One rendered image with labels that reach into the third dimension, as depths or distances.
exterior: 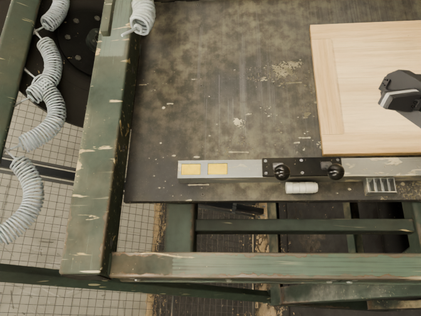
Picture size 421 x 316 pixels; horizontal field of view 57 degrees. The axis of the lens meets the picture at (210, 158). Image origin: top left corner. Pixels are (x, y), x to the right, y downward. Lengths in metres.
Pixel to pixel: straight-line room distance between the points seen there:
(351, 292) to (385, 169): 0.76
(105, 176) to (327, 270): 0.57
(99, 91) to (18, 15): 0.68
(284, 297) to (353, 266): 1.08
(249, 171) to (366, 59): 0.50
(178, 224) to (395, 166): 0.57
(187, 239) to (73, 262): 0.29
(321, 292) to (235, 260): 0.94
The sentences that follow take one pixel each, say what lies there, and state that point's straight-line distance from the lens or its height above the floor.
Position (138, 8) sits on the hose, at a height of 1.86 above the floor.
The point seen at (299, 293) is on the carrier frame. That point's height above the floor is 0.79.
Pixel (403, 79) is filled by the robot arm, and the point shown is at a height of 1.59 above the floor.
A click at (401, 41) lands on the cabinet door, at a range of 1.34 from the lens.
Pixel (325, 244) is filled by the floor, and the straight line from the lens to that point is 2.95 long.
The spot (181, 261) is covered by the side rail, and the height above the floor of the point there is 1.67.
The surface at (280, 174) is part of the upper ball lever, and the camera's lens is 0.89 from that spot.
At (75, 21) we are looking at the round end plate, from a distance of 1.83.
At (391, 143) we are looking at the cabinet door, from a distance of 1.13.
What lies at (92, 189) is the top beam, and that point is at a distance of 1.00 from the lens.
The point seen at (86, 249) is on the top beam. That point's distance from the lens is 0.97.
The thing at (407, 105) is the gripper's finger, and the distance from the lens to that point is 0.63.
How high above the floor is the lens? 2.08
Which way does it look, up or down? 27 degrees down
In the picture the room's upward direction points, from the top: 76 degrees counter-clockwise
